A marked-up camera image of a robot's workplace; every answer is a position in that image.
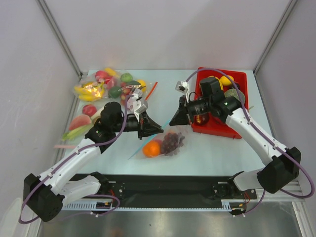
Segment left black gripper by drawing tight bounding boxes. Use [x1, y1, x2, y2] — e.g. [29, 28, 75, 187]
[112, 111, 163, 140]

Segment orange fake tangerine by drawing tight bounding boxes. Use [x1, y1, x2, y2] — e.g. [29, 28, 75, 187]
[143, 141, 160, 158]

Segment clear zip bag blue seal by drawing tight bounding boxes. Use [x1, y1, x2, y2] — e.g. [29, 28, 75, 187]
[128, 120, 188, 160]

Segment purple fake grapes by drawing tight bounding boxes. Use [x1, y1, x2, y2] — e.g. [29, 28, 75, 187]
[160, 132, 185, 156]

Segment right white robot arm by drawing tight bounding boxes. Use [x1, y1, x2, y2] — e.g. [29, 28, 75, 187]
[169, 77, 301, 198]

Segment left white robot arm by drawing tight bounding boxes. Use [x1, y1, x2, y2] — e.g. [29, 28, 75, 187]
[22, 102, 163, 222]

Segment dark red fake apple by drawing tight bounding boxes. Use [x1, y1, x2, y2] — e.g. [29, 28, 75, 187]
[195, 113, 210, 126]

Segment yellow fake banana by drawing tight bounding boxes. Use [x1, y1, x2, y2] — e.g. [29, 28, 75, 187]
[207, 76, 224, 92]

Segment zip bag red seal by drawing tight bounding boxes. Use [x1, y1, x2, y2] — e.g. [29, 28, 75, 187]
[87, 67, 158, 103]

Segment yellow fake lemon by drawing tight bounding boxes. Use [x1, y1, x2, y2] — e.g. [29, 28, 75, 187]
[219, 75, 235, 86]

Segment green fake melon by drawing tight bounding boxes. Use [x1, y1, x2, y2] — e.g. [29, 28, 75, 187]
[224, 88, 245, 106]

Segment vegetable bag pink seal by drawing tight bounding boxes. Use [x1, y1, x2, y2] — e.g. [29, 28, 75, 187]
[53, 101, 106, 150]

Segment yellow bananas bag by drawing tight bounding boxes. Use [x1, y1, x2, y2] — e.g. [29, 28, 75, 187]
[74, 81, 105, 102]

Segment red plastic tray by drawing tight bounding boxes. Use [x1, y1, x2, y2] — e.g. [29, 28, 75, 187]
[190, 69, 249, 139]

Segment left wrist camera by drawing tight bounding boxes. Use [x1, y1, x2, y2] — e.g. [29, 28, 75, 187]
[127, 94, 148, 115]

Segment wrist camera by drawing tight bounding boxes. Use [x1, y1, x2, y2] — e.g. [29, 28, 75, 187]
[175, 81, 190, 95]
[127, 94, 148, 115]

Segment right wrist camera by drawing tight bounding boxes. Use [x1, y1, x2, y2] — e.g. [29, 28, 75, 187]
[175, 81, 190, 95]

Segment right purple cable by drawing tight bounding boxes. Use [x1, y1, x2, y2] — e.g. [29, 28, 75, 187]
[185, 68, 314, 198]

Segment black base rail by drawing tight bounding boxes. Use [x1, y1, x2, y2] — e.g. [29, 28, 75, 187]
[71, 172, 257, 209]

